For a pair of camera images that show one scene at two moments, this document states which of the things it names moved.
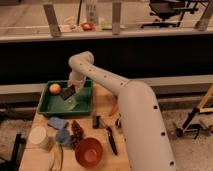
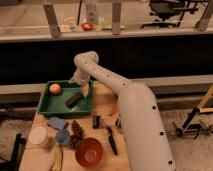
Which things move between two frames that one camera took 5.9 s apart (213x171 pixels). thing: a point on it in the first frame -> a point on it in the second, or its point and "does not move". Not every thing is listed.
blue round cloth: (62, 136) does not move
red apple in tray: (54, 89) does not move
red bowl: (88, 152) does not move
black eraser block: (67, 92) -> (69, 101)
